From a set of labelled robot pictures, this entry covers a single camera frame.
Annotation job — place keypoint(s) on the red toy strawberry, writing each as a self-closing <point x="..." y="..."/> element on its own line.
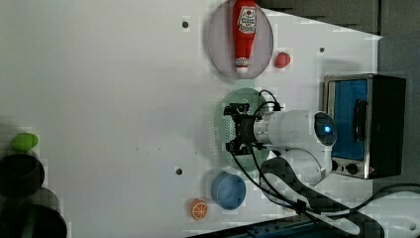
<point x="282" y="60"/>

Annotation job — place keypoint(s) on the blue plastic cup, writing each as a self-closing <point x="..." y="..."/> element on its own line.
<point x="228" y="191"/>

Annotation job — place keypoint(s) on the black toaster oven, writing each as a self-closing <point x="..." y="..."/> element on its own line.
<point x="369" y="113"/>

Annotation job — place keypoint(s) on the toy orange slice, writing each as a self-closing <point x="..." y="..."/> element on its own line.
<point x="198" y="209"/>

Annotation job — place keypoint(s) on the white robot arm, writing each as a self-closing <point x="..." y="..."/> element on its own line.
<point x="302" y="142"/>

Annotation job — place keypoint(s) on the green plastic strainer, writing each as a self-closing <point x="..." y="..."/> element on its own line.
<point x="225" y="132"/>

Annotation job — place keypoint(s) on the green toy lime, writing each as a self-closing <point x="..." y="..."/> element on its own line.
<point x="24" y="142"/>

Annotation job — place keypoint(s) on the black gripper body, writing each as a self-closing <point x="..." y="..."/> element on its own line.
<point x="244" y="125"/>

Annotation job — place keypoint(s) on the dark round container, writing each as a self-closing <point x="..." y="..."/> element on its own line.
<point x="35" y="216"/>

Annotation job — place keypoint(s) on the black round container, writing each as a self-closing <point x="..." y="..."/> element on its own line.
<point x="21" y="175"/>

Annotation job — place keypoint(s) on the red ketchup bottle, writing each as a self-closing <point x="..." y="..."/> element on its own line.
<point x="244" y="25"/>

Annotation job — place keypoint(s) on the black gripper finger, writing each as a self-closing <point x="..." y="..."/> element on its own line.
<point x="236" y="108"/>
<point x="239" y="149"/>

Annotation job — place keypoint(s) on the grey round plate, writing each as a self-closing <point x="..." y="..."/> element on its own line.
<point x="221" y="47"/>

